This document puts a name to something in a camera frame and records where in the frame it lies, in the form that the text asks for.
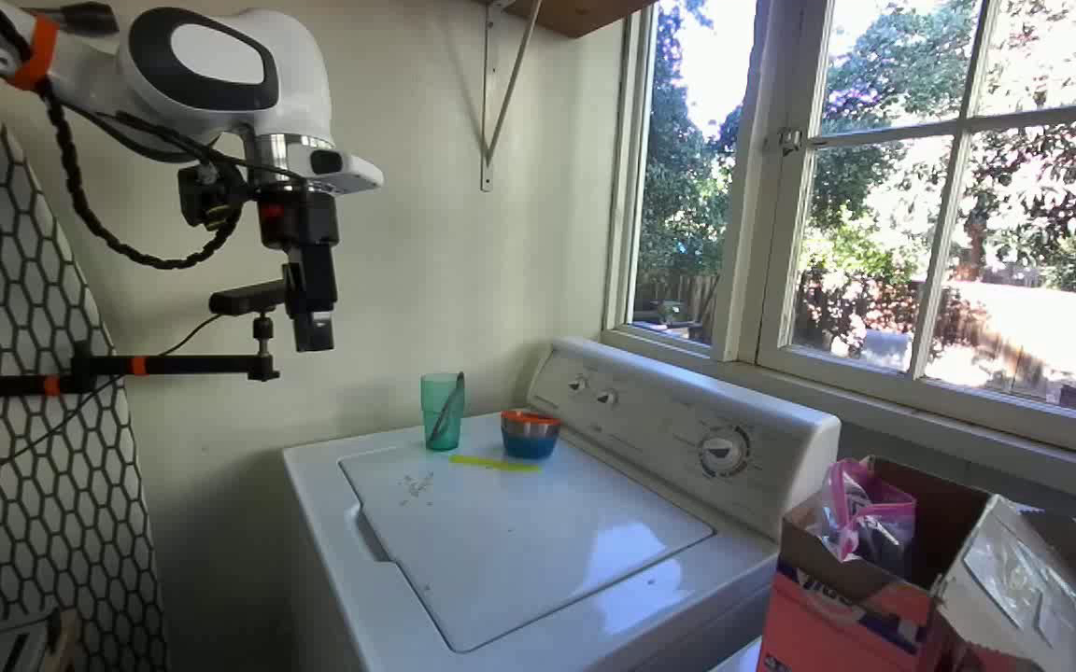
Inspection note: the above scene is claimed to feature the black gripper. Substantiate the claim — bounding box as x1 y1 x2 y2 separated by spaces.
249 173 344 354

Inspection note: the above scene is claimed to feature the clear plastic zip bag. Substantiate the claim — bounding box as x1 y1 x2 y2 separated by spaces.
812 456 924 565

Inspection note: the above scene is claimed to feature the orange cardboard box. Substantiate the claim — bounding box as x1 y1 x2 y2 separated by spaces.
756 456 1076 672

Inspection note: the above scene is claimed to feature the green translucent plastic cup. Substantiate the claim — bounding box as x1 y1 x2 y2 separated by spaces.
418 370 468 456

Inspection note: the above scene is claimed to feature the yellow-green flat utensil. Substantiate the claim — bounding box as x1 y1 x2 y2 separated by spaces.
445 453 541 473

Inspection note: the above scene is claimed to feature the blue bowl with orange rim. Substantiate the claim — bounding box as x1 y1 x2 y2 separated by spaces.
498 407 563 465

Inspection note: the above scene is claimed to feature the white washing machine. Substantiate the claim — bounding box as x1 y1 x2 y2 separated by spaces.
282 333 844 672

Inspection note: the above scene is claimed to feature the honeycomb patterned board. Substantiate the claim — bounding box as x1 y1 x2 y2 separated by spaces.
0 79 177 672

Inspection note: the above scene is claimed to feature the brown wooden shelf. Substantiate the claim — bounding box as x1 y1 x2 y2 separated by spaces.
487 0 658 38

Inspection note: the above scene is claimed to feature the black stereo camera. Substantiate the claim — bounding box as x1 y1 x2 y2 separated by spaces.
207 275 309 321

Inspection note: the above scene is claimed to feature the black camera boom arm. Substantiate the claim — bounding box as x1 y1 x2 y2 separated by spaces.
0 341 284 402

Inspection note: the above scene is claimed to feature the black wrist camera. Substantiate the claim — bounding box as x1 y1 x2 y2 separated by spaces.
177 158 254 236

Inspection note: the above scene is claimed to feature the metal wire shelf bracket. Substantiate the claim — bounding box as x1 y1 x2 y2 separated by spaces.
475 0 544 200

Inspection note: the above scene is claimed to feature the black coiled cable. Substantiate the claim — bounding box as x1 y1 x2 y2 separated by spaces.
39 86 249 273

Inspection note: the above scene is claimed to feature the white wooden window frame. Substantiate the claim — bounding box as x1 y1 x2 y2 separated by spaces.
597 0 1076 465

